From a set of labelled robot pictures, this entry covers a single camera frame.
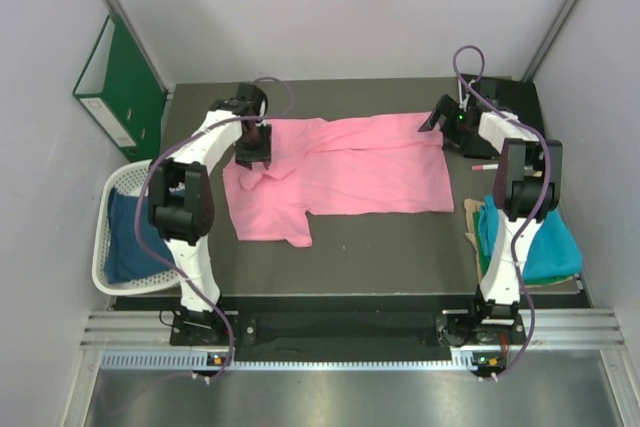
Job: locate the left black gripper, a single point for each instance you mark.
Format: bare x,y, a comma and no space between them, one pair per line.
261,153

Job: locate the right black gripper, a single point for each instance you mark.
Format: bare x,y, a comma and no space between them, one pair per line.
449,109

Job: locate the pink towel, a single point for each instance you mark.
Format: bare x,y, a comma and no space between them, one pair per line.
352,166

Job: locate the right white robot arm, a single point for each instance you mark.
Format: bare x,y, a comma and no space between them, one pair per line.
526,189

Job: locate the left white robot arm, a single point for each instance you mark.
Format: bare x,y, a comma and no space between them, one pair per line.
181,206

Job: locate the pink marker pen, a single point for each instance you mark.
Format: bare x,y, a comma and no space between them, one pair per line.
485,167

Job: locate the green folded towel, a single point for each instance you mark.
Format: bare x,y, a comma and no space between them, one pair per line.
544,282

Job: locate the green lever arch binder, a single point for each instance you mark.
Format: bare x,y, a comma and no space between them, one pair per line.
119,90

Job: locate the white perforated plastic basket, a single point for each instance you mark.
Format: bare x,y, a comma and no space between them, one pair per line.
127,180

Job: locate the dark blue towel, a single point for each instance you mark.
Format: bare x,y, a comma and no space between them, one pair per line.
126,261

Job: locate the turquoise folded towel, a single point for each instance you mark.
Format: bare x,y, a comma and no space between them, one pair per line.
554,251

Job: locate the grey slotted cable duct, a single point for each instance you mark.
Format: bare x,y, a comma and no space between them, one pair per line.
210,361

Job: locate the aluminium extrusion rail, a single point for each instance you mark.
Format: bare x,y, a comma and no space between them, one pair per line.
555,329

